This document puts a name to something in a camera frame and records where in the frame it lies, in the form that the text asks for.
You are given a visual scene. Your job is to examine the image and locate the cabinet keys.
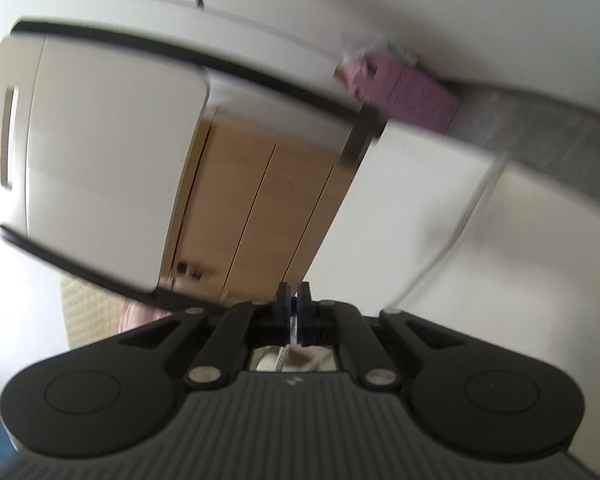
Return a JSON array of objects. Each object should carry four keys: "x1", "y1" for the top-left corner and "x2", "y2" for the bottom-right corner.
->
[{"x1": 177, "y1": 260, "x2": 206, "y2": 281}]

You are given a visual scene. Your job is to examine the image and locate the pink cardboard box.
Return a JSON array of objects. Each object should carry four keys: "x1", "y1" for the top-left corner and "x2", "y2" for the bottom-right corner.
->
[{"x1": 332, "y1": 35, "x2": 463, "y2": 133}]

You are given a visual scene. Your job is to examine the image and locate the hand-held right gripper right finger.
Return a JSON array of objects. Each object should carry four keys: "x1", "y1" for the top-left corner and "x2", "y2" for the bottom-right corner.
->
[{"x1": 297, "y1": 281, "x2": 469, "y2": 391}]

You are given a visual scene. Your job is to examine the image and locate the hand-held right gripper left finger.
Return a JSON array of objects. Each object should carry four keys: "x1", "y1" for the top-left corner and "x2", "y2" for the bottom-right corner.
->
[{"x1": 119, "y1": 282, "x2": 294, "y2": 389}]

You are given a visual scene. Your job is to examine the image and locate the white shoelace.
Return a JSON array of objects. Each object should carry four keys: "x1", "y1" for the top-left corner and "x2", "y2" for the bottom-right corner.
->
[{"x1": 275, "y1": 152, "x2": 506, "y2": 373}]

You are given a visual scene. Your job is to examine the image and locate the white and brown shoe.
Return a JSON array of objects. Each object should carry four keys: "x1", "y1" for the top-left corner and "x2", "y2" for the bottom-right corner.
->
[{"x1": 250, "y1": 345, "x2": 338, "y2": 373}]

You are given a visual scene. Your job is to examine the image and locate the white chair with black frame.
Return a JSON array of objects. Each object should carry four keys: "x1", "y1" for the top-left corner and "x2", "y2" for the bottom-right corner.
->
[{"x1": 0, "y1": 20, "x2": 600, "y2": 461}]

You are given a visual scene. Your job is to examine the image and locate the cream quilted headboard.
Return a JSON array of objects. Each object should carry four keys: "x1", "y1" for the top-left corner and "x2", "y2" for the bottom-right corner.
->
[{"x1": 57, "y1": 275, "x2": 131, "y2": 351}]

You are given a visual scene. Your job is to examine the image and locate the wooden bedside cabinet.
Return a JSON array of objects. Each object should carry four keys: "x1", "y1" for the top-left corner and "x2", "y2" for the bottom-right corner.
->
[{"x1": 162, "y1": 120, "x2": 356, "y2": 306}]

